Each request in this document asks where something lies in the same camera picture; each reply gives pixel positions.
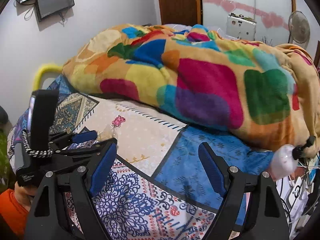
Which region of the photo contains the pedestal fan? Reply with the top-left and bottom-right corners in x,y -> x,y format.
288,10 -> 310,49

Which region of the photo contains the orange sleeve forearm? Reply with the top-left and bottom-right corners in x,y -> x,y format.
1,189 -> 29,239

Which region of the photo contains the pile of clothes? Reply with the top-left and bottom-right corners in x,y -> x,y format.
0,106 -> 12,192

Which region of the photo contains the clear plastic candy wrapper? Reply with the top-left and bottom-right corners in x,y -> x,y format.
97,115 -> 126,142

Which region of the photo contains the black box under television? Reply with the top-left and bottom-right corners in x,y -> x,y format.
35,0 -> 75,22

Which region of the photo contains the person's left hand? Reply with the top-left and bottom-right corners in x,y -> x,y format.
14,182 -> 37,207

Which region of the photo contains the colourful fleece blanket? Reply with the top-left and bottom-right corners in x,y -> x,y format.
62,24 -> 319,157

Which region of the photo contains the white pump lotion bottle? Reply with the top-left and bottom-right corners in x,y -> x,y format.
268,135 -> 316,181

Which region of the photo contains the brown wooden door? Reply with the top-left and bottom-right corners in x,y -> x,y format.
158,0 -> 203,26

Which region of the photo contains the yellow foam bed rail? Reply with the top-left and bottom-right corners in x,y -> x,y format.
32,63 -> 63,91

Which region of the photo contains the patchwork blue bed sheet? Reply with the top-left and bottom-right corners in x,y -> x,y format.
7,74 -> 276,240

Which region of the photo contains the white electrical switchboard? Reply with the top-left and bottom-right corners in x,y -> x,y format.
226,13 -> 257,41

